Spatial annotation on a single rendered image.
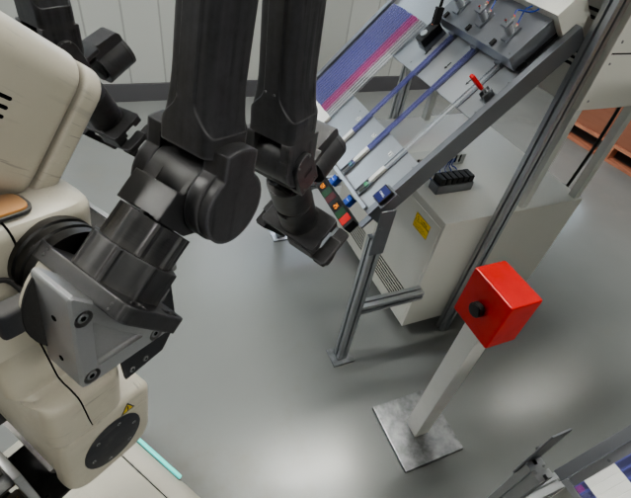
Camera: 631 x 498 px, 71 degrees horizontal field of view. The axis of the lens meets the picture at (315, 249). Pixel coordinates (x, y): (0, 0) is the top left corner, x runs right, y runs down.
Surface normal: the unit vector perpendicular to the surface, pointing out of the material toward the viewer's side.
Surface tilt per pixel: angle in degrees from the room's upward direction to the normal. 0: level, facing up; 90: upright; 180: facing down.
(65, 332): 82
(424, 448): 0
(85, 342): 90
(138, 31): 90
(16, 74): 90
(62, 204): 26
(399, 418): 0
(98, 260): 38
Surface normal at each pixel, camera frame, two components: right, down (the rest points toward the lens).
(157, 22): 0.36, 0.67
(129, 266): 0.34, 0.09
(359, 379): 0.13, -0.72
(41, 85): 0.81, 0.47
